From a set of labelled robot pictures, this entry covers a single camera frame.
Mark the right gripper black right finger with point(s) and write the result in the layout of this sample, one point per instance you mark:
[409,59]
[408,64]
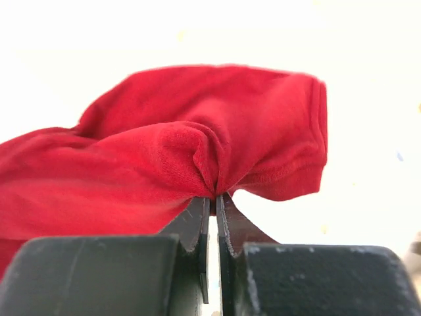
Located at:
[259,276]

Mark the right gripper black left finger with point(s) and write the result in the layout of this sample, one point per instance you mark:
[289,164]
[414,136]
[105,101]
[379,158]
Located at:
[161,274]

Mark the dark red t-shirt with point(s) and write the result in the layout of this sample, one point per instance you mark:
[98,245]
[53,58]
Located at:
[161,137]

